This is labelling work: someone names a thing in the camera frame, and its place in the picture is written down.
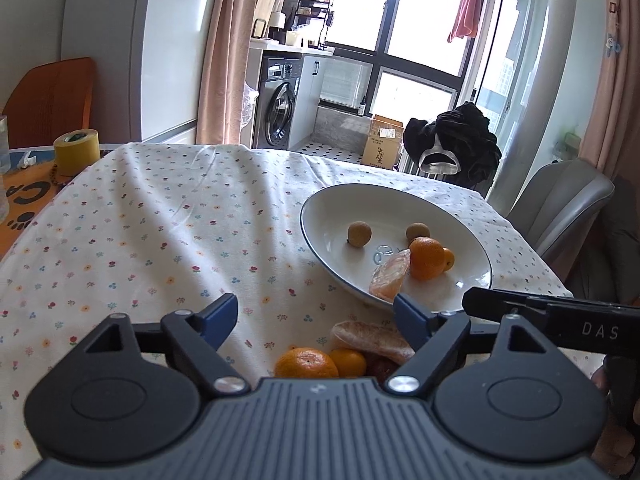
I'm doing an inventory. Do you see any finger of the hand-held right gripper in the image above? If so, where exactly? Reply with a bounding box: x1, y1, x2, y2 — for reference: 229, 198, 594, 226
461, 287, 551, 323

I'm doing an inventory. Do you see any peeled tangerine piece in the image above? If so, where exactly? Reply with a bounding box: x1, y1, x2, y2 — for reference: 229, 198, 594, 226
369, 248, 412, 303

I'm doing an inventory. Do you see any orange wooden chair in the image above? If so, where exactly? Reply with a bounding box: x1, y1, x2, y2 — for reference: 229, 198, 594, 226
2, 57, 97, 150

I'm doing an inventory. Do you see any clear plastic bag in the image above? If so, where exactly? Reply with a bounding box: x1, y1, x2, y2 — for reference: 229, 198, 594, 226
242, 82, 258, 126

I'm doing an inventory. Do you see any large peeled tangerine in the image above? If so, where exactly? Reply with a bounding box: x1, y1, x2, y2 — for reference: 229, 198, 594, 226
331, 320, 416, 365

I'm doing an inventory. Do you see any yellow tape roll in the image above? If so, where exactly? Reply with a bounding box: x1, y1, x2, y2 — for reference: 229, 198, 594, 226
53, 129, 100, 177

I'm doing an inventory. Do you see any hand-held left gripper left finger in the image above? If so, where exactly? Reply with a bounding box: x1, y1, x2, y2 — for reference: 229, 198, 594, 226
75, 292, 251, 397

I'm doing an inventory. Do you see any orange tangerine with stem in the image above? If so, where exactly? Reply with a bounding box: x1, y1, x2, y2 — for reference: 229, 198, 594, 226
274, 347, 340, 380

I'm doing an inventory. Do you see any floral white tablecloth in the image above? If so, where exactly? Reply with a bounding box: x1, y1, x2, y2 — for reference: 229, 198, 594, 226
0, 142, 573, 480

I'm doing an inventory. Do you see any dark red plum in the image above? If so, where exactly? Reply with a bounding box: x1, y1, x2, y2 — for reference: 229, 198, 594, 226
365, 352, 401, 383

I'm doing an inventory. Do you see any white radiator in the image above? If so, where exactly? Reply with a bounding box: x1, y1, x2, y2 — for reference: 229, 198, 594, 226
400, 157, 451, 181

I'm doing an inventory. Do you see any white plate with green rim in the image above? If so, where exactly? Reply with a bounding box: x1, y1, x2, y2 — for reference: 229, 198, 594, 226
300, 183, 494, 313

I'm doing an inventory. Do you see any black dish rack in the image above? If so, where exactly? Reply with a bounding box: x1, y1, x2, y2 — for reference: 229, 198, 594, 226
295, 0, 335, 48

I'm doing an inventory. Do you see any white kitchen cabinet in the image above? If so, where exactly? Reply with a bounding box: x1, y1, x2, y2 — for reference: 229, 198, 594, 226
287, 55, 326, 148

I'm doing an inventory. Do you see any grey padded chair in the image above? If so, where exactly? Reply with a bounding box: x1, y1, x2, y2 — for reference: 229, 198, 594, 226
505, 157, 616, 281

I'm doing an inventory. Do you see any pink curtain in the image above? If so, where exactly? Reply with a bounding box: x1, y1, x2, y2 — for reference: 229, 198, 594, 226
196, 0, 266, 150
577, 0, 640, 181

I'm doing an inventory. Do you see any person's right hand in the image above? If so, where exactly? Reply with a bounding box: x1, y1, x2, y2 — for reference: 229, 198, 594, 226
591, 367, 640, 466

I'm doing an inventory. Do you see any grey washing machine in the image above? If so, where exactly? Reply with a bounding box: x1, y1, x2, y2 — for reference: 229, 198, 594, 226
251, 56, 303, 151

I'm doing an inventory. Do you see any orange table mat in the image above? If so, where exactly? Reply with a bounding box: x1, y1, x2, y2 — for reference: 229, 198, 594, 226
0, 142, 118, 256

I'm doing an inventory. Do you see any round orange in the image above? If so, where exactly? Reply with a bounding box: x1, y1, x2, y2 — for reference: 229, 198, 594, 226
408, 236, 446, 281

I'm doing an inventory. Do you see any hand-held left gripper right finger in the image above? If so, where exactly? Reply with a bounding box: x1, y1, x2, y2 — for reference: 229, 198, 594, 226
386, 292, 561, 398

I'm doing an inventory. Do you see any brown cardboard box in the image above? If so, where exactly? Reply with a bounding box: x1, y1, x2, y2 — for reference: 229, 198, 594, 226
362, 114, 405, 168

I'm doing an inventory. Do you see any black clothes pile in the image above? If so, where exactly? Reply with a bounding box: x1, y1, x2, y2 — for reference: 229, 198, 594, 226
402, 101, 502, 188

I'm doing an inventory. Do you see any hanging pink cloth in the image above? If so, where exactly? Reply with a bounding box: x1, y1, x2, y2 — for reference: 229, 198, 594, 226
447, 0, 496, 43

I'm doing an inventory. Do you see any wooden cutting board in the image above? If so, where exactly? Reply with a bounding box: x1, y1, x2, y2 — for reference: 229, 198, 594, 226
255, 0, 283, 38

